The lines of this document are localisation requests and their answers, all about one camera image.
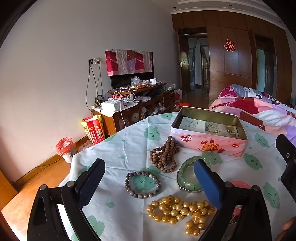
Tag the orange red plastic bag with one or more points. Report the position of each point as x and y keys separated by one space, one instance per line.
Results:
x=184 y=104

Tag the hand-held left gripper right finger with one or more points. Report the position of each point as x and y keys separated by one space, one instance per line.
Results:
x=208 y=183

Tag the clear plastic bags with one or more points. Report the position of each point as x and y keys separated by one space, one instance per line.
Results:
x=136 y=81

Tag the white and red bag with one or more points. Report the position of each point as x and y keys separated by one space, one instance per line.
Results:
x=178 y=95

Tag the wooden television cabinet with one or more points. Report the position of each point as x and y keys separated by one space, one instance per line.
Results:
x=129 y=115

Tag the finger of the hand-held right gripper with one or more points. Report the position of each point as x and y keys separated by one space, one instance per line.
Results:
x=285 y=147

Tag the trash bin with red bag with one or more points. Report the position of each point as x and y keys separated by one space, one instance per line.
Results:
x=64 y=147

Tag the wall socket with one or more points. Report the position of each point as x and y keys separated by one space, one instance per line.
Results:
x=94 y=61

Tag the person's right hand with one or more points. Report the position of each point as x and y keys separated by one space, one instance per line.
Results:
x=290 y=224

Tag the bed with patchwork quilt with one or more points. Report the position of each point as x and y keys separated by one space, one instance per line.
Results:
x=266 y=111

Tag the wooden door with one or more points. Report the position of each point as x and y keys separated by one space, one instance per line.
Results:
x=185 y=69

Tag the teal cloth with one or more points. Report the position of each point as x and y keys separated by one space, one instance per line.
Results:
x=293 y=103

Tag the green jade bangle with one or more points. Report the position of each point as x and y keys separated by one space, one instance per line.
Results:
x=182 y=171

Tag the red paper decal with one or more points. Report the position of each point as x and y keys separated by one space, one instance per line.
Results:
x=229 y=45

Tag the red and yellow carton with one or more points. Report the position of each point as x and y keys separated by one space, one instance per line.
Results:
x=93 y=131

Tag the black television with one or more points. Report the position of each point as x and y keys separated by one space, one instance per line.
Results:
x=122 y=80

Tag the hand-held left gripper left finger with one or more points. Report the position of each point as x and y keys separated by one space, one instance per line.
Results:
x=92 y=178

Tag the pink tin box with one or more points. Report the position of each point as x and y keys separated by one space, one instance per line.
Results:
x=196 y=146

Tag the red and white cloth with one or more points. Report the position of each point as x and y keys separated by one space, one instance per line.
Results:
x=129 y=62

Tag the white box device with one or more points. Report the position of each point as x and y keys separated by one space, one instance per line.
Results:
x=112 y=106

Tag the white mug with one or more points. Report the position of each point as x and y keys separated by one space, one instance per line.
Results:
x=153 y=81

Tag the wooden wardrobe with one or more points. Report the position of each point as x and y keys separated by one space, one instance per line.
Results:
x=240 y=69

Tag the printed paper sheets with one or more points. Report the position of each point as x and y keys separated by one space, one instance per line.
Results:
x=208 y=127

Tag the pink bangle with red charm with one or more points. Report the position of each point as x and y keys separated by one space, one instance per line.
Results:
x=240 y=184

